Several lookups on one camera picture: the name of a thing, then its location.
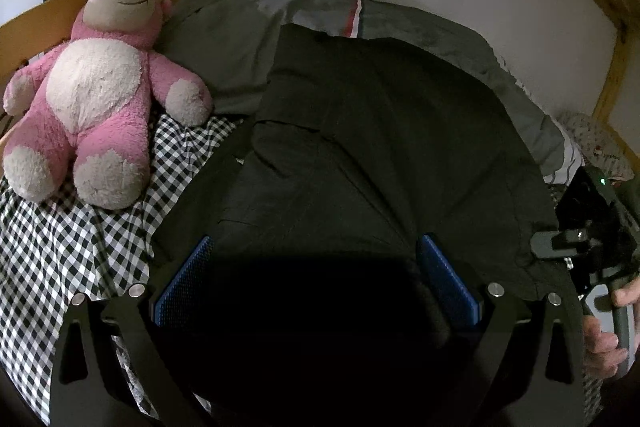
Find pink plush bear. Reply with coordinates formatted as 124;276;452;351
2;0;214;210

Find white dotted pillow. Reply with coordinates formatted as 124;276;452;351
558;110;634;182

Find grey striped duvet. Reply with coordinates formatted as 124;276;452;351
155;0;586;184

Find black white checkered bedsheet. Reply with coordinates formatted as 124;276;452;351
0;114;606;427

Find large black jacket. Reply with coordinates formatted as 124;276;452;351
153;25;580;426

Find person right hand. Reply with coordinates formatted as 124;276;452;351
582;277;639;381

